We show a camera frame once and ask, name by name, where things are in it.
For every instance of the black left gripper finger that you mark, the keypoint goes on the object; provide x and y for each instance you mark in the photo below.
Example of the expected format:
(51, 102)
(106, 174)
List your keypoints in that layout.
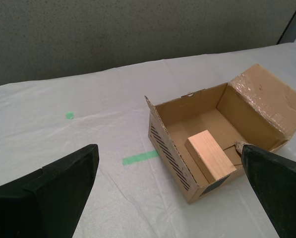
(38, 198)
(281, 193)

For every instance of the speckled pink granite rock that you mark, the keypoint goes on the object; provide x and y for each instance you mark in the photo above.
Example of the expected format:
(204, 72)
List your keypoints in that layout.
(240, 146)

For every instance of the light wooden block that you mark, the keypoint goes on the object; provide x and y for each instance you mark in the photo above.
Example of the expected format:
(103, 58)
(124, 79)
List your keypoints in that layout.
(212, 156)

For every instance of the brown cardboard box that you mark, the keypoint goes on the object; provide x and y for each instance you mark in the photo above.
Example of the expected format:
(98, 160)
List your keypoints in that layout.
(249, 116)

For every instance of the white plastic table cover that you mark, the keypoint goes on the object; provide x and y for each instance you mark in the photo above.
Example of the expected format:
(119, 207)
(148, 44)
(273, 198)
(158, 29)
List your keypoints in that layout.
(63, 138)

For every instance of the small green tape piece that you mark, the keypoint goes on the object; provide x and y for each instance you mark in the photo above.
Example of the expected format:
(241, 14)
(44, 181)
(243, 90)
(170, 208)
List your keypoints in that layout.
(70, 115)

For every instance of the green tape strip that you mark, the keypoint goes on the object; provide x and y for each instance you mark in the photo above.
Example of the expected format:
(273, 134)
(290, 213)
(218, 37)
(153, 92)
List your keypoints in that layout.
(140, 157)

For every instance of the grey fabric partition panel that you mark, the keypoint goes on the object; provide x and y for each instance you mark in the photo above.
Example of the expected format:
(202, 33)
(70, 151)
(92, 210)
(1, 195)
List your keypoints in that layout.
(113, 32)

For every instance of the dark partition post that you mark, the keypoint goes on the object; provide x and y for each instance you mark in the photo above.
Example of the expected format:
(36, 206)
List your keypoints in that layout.
(292, 19)

